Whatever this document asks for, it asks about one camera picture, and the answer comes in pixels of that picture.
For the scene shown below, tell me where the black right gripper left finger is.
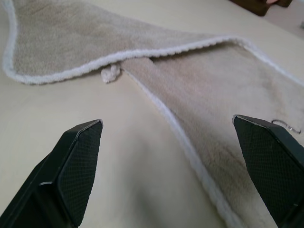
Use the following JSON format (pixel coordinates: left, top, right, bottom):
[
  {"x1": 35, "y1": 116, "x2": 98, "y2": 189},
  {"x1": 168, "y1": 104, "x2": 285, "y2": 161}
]
[{"x1": 0, "y1": 119, "x2": 104, "y2": 228}]

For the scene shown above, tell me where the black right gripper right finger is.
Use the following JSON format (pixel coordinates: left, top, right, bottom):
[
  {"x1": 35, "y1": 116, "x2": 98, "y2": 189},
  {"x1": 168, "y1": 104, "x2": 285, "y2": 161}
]
[{"x1": 233, "y1": 114, "x2": 304, "y2": 228}]

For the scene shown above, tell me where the beige towel with white trim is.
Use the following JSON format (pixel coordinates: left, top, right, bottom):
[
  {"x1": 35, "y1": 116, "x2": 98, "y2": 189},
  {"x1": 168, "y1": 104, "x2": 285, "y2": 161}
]
[{"x1": 1, "y1": 0, "x2": 304, "y2": 228}]

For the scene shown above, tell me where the dark brown wooden block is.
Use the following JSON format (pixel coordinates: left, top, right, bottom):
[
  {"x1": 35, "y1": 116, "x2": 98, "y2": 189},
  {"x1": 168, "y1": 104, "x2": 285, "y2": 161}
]
[{"x1": 228, "y1": 0, "x2": 273, "y2": 17}]

